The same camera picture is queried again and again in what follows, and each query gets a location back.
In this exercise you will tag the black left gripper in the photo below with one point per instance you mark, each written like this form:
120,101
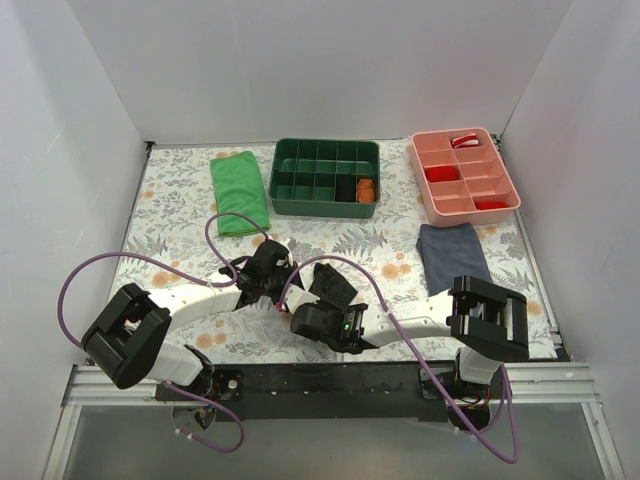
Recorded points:
273,279

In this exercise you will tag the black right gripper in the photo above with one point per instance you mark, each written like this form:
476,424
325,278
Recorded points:
332,288

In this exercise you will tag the black pinstriped underwear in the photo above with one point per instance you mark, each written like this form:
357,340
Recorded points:
331,286

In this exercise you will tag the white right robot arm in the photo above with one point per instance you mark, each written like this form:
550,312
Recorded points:
490,321

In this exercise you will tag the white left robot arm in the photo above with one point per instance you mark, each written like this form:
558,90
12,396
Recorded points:
127,339

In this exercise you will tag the red white striped roll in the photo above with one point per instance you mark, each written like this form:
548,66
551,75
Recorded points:
465,141

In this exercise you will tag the green folded cloth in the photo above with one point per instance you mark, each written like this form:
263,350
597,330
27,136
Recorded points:
240,194

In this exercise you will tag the floral patterned table mat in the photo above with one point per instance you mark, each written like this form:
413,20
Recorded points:
172,233

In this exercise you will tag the green compartment bin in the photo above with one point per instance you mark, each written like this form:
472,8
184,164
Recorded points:
304,171

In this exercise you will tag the black rolled cloth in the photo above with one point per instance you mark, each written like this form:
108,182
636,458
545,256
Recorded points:
345,188

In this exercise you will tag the orange rolled cloth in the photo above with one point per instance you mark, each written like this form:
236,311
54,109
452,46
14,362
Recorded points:
365,191

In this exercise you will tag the grey-blue folded cloth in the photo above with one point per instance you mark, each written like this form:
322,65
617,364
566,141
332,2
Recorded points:
449,252

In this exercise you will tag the red rolled cloth left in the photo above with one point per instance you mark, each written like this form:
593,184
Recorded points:
442,173

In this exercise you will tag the red rolled cloth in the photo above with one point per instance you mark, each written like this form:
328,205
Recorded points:
442,173
490,205

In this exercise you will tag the red rolled cloth right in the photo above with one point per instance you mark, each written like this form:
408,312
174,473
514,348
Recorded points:
490,205

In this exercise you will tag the pink compartment bin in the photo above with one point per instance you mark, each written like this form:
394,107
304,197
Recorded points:
483,177

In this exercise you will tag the black table edge rail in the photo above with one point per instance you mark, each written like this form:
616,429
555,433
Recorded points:
357,390

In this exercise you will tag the aluminium frame rail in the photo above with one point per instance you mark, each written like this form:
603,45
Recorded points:
552,383

